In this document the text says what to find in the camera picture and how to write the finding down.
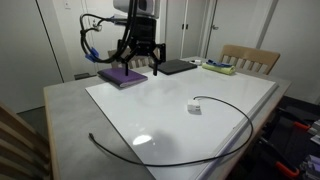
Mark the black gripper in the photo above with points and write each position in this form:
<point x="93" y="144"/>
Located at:
<point x="145" y="31"/>

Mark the white charger adapter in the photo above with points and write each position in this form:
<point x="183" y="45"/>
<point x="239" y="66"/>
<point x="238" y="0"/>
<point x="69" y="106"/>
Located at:
<point x="193" y="106"/>

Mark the white whiteboard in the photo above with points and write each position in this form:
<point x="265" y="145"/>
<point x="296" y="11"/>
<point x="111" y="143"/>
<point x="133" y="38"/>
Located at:
<point x="160" y="110"/>

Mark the purple notebook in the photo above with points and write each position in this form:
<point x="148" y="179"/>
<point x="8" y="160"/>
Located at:
<point x="121" y="77"/>

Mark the closed black laptop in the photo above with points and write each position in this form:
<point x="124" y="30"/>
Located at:
<point x="175" y="66"/>

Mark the white marker pen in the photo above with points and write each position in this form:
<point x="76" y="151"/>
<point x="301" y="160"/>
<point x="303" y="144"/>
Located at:
<point x="195" y="62"/>

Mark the black floor object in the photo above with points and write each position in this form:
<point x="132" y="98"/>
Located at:
<point x="85" y="76"/>

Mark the white closet double doors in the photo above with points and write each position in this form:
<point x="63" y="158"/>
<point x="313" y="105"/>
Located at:
<point x="193" y="36"/>

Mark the blue cloth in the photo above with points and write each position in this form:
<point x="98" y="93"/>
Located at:
<point x="216" y="63"/>

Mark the yellow-green cloth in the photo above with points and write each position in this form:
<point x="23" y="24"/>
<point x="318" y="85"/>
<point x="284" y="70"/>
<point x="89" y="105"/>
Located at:
<point x="220" y="70"/>

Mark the silver metal brackets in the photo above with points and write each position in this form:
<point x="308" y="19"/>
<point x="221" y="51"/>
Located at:
<point x="316" y="126"/>

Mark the aluminium profile rail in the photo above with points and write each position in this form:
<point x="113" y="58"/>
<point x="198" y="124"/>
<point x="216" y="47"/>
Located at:
<point x="311" y="166"/>

